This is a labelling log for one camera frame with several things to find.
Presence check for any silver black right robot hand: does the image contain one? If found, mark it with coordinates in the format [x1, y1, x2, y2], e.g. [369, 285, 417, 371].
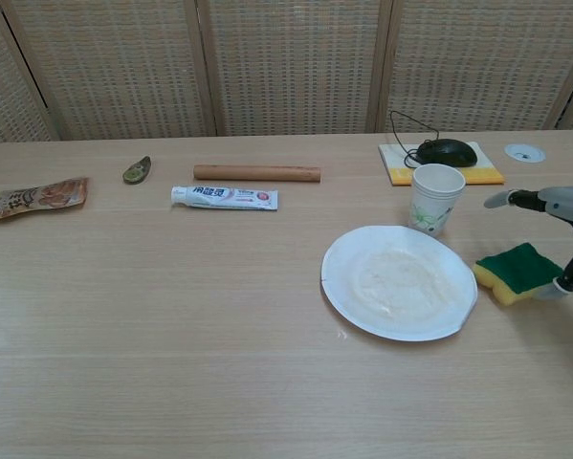
[483, 186, 573, 301]

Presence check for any green yellow sponge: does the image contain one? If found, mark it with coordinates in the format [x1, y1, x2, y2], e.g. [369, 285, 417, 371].
[474, 242, 565, 308]

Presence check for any yellow white mouse pad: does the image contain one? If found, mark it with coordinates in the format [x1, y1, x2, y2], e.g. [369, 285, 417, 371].
[378, 141, 506, 187]

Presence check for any white round table grommet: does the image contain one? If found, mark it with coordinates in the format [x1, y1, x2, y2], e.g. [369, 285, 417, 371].
[503, 143, 547, 163]

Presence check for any black computer mouse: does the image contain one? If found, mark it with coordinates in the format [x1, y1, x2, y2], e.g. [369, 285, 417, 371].
[417, 138, 478, 167]

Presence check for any floral print paper cup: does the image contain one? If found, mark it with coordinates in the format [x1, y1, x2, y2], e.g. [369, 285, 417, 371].
[408, 163, 467, 239]

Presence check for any white paper plate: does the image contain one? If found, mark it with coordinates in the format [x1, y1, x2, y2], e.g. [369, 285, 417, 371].
[320, 225, 479, 343]

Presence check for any wooden rolling pin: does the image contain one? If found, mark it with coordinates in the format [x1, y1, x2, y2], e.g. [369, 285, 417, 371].
[192, 164, 322, 184]

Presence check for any woven wooden folding screen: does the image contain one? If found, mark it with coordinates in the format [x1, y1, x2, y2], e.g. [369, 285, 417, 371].
[0, 0, 573, 149]

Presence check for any white toothpaste tube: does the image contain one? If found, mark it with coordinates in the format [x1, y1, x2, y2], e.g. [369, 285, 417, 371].
[170, 186, 279, 211]

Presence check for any kiwi shaped correction tape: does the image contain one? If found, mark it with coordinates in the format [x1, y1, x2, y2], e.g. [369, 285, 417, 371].
[121, 155, 153, 185]

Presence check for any brown snack packet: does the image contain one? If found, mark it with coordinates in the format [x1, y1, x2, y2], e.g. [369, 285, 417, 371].
[0, 176, 90, 230]

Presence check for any black mouse cable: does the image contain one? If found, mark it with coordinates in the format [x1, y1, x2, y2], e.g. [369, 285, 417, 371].
[390, 108, 440, 169]

